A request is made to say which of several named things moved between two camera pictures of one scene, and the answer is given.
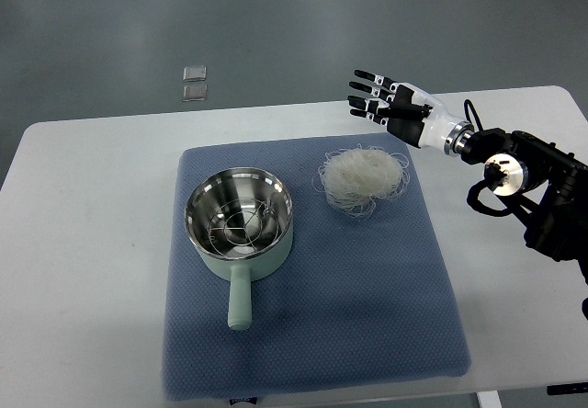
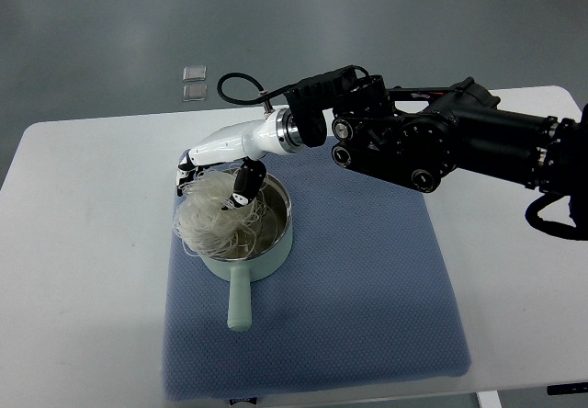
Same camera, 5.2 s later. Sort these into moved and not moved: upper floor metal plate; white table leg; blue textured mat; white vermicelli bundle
Moved: white vermicelli bundle
Not moved: white table leg; upper floor metal plate; blue textured mat
